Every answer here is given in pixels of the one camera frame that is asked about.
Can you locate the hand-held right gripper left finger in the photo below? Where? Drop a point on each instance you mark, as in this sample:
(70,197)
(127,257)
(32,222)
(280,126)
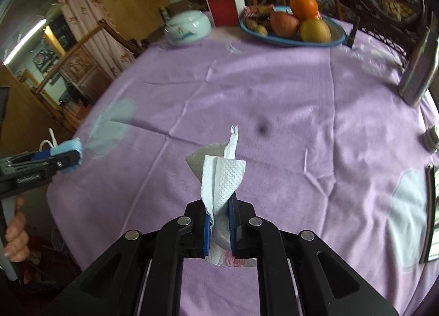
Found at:
(206,233)

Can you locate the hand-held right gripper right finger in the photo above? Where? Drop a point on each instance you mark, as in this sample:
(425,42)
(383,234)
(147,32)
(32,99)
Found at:
(234,230)

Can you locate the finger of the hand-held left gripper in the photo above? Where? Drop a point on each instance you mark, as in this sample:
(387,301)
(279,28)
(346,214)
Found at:
(67,163)

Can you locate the blue face mask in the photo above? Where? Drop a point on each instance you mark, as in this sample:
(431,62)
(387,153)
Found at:
(70,148)

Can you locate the white paper napkin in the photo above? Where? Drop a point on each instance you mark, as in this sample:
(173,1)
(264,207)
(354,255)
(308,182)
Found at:
(223,172)

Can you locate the person's left hand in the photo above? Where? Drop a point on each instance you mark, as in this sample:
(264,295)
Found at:
(17,240)

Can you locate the wooden armchair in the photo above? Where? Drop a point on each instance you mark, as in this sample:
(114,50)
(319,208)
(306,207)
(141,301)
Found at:
(85,62)

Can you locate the white tube light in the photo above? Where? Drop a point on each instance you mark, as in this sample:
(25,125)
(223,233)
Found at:
(24,41)

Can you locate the pink curtain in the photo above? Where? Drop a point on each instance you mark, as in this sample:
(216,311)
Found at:
(89,28)

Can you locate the white ceramic lidded jar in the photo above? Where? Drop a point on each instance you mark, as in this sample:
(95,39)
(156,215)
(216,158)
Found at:
(187,28)

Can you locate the blue fruit plate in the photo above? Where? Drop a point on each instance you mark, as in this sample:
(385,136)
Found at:
(284,42)

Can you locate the brown walnut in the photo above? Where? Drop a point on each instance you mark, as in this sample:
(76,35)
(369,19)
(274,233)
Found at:
(261,30)
(251,23)

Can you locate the red apple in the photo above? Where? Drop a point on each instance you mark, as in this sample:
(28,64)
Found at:
(284,24)

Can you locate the yellow pear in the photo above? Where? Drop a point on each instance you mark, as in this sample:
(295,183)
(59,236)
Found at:
(315,30)

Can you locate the small metal cap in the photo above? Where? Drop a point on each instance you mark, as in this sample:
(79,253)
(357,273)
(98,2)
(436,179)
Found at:
(431,137)

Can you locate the red snack packet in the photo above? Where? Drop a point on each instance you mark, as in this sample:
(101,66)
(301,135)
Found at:
(259,10)

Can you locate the red box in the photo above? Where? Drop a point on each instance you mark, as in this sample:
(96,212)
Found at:
(223,5)

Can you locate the orange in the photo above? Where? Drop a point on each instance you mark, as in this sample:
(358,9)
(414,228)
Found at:
(303,5)

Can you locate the metal bottle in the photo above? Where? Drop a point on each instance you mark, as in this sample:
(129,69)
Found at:
(416,72)

